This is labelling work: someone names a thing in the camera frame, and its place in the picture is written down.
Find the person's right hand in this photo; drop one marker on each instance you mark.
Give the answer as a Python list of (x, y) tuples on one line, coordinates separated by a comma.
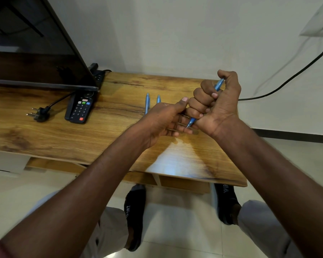
[(220, 107)]

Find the person's left hand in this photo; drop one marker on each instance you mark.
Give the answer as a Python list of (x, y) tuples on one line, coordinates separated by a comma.
[(161, 120)]

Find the person's left forearm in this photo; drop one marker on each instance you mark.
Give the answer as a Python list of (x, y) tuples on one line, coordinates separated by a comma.
[(70, 201)]

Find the person's right forearm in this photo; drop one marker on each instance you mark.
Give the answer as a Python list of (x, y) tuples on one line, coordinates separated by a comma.
[(282, 190)]

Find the person's left black sock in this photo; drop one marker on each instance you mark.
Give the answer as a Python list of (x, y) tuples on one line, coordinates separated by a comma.
[(134, 212)]

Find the person's black sock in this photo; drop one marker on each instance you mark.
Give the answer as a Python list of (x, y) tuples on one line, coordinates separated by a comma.
[(226, 204), (134, 212)]

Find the person's right black sock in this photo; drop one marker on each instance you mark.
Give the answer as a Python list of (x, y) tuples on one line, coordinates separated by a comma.
[(226, 204)]

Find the person's left grey trouser leg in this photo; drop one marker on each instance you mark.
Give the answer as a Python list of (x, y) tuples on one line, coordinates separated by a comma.
[(113, 228)]

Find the person's grey trouser leg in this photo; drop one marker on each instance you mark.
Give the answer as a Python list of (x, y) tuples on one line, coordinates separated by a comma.
[(258, 223), (113, 228)]

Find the person's right grey trouser leg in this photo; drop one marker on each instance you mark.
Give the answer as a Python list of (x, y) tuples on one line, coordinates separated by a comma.
[(258, 223)]

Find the black power strip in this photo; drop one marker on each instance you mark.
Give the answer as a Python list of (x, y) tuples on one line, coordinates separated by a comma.
[(98, 75)]

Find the black remote control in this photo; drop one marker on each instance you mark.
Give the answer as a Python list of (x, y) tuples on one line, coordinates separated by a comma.
[(80, 108)]

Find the black television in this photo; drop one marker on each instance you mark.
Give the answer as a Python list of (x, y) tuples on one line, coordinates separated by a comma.
[(35, 59)]

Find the white wall socket panel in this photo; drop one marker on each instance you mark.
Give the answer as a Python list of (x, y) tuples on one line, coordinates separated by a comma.
[(317, 21)]

